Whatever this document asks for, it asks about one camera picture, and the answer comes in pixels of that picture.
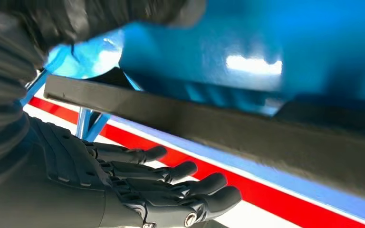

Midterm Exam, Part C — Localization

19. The blue metal shelf rack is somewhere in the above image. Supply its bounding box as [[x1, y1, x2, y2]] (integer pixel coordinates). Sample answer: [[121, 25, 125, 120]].
[[20, 0, 365, 227]]

